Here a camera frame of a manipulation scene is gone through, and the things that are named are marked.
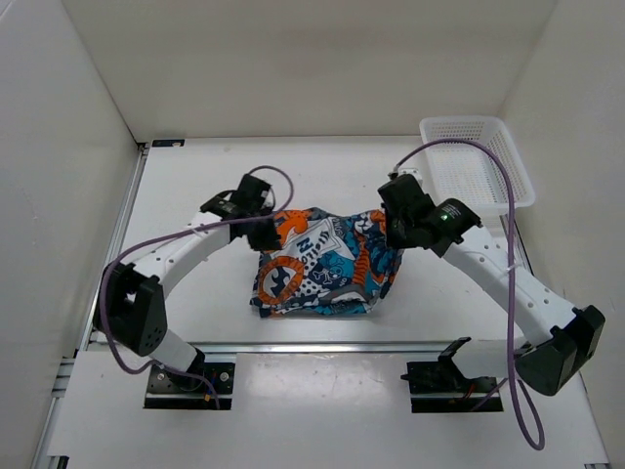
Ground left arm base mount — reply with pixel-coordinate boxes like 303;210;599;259
144;358;235;411

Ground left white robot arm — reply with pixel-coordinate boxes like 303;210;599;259
93;171;279;393

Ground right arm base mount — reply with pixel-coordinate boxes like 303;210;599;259
400;362;503;414

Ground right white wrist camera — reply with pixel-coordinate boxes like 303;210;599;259
389;167;424;187

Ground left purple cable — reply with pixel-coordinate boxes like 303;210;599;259
100;165;295;409

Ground front aluminium rail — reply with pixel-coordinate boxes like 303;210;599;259
195;341;450;355

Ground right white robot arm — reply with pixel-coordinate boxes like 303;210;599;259
378;174;605;396

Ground small black label sticker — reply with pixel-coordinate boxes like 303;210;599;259
151;139;186;148

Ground colourful patterned shorts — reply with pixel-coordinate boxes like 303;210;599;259
250;207;403;318

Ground white plastic basket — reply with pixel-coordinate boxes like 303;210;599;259
419;115;536;217

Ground right aluminium rail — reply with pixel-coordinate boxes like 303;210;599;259
499;215;533;273

